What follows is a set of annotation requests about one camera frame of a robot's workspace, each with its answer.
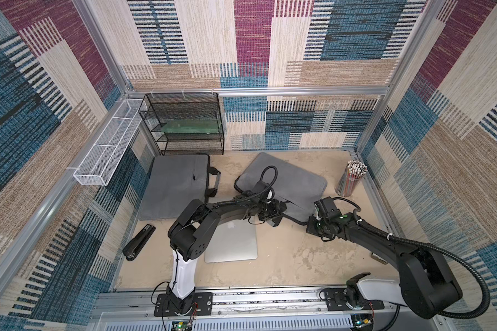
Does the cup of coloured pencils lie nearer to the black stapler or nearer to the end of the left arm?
the end of the left arm

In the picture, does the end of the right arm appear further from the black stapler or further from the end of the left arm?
the black stapler

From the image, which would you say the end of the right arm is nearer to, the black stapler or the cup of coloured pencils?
the cup of coloured pencils

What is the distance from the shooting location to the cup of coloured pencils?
2.98 ft
